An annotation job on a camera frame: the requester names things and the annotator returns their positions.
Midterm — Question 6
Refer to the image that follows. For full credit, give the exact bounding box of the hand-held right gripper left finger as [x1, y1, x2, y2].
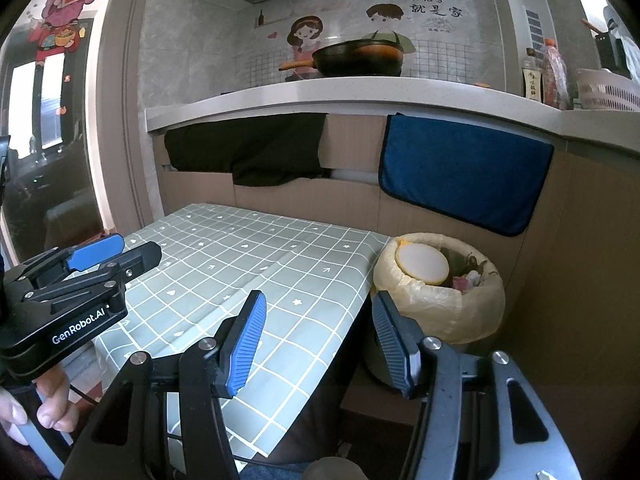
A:
[60, 290, 267, 480]

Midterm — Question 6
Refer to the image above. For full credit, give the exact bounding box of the green checkered tablecloth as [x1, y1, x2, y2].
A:
[91, 202, 393, 471]

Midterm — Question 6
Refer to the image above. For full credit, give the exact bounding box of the person's left hand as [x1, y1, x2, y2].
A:
[0, 365, 81, 447]

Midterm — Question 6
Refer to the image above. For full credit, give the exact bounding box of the cartoon couple wall sticker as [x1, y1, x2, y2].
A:
[285, 0, 468, 81]

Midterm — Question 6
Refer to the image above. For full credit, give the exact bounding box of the blue towel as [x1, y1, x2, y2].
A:
[379, 112, 555, 237]

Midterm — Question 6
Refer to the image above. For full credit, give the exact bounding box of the red figure door sticker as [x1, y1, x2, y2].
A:
[27, 0, 106, 63]

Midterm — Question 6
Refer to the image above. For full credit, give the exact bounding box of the white kitchen counter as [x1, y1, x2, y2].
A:
[145, 76, 640, 153]

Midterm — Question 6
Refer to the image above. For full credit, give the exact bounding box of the trash bin with yellow bag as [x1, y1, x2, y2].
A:
[372, 232, 506, 345]

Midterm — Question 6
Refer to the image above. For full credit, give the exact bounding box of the dark sauce bottle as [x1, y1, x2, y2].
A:
[522, 47, 544, 99]

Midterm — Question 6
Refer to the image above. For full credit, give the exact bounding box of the black cloth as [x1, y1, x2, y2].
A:
[164, 112, 333, 187]

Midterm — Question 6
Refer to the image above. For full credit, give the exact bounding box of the black knife holder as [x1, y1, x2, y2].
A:
[580, 7, 632, 74]

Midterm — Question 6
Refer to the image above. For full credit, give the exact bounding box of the red-capped bottle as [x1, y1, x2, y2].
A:
[540, 37, 571, 110]

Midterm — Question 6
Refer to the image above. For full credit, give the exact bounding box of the glass sliding door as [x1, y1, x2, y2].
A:
[0, 0, 146, 271]

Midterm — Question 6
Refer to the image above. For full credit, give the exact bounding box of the pink plastic basket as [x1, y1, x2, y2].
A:
[575, 67, 640, 112]

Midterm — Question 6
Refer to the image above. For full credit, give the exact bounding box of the round yellow sponge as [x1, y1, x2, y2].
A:
[394, 239, 449, 286]

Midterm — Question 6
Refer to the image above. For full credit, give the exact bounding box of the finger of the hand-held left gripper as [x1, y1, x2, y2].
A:
[15, 233, 126, 291]
[22, 241, 163, 313]

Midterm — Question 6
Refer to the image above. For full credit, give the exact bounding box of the black wok with wooden handle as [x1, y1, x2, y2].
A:
[279, 37, 405, 79]

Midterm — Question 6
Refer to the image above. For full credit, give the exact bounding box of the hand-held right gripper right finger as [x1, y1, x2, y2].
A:
[372, 290, 581, 480]

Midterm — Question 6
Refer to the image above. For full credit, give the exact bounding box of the white wall vent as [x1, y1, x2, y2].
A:
[525, 7, 545, 50]

